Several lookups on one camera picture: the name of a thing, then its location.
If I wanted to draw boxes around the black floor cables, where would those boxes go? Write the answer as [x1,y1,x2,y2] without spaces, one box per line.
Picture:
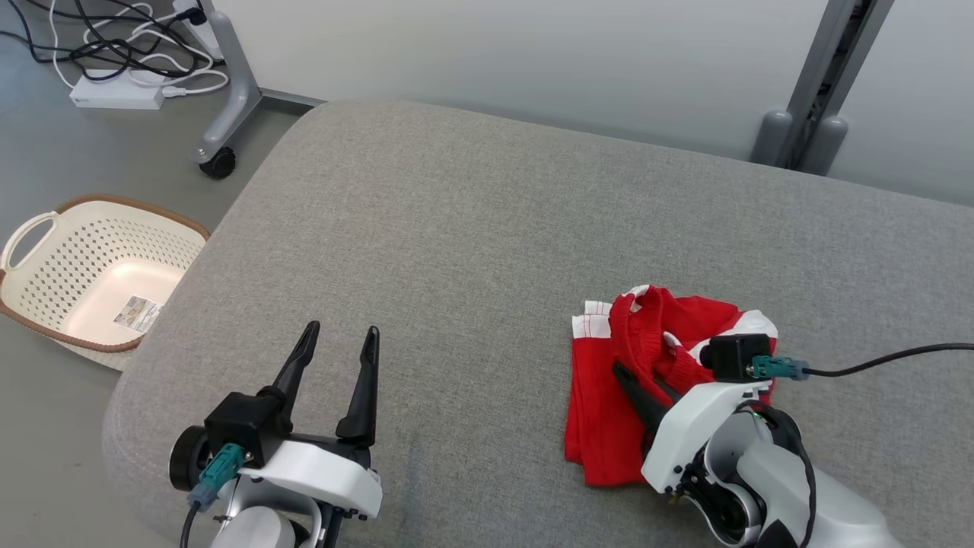
[0,0,208,77]

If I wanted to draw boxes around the black caster wheel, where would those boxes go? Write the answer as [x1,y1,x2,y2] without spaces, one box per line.
[199,147,237,180]

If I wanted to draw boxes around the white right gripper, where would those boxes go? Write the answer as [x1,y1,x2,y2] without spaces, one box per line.
[613,362,773,546]

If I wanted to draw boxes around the cream perforated laundry basket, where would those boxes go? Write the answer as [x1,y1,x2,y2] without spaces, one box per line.
[0,194,210,353]

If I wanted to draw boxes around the paper label sticker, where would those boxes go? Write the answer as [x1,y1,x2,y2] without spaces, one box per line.
[114,295,163,333]

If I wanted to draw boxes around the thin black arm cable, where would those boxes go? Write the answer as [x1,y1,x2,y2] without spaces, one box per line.
[734,401,819,548]

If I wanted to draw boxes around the white power adapter box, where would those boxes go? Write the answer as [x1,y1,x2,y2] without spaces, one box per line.
[70,70,166,110]

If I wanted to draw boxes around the white floor cables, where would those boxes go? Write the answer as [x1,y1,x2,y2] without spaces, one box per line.
[47,0,229,98]

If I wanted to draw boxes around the red shorts with white stripes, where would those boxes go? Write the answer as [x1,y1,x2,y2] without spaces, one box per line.
[565,285,781,488]

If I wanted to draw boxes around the grey metal stand leg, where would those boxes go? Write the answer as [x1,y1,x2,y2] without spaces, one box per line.
[190,8,328,164]

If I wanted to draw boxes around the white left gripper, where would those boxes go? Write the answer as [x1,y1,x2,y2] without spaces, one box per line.
[169,320,384,526]

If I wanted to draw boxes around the white power strip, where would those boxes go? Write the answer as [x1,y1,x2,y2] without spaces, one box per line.
[173,0,223,60]

